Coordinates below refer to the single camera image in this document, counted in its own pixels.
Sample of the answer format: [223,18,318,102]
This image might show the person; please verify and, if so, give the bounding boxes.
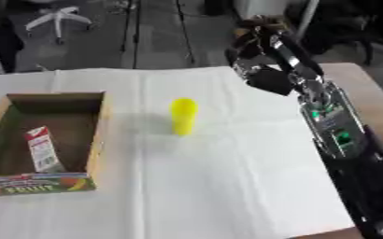
[0,0,27,75]

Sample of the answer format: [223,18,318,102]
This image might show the white swivel chair base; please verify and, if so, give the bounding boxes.
[22,7,97,45]

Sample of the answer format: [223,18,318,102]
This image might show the black tripod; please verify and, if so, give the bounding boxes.
[118,0,198,70]

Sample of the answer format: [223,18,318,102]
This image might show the open cardboard box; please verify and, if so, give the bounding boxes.
[0,91,112,198]

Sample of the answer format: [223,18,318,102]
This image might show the yellow plastic cup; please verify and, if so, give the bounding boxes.
[168,97,200,136]

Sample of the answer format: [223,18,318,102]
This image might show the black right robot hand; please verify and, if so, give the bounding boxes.
[224,14,326,97]

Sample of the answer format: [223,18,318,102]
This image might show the black office chair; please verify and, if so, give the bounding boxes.
[284,0,383,65]

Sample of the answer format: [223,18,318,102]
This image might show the red and white carton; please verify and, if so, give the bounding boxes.
[22,125,67,174]

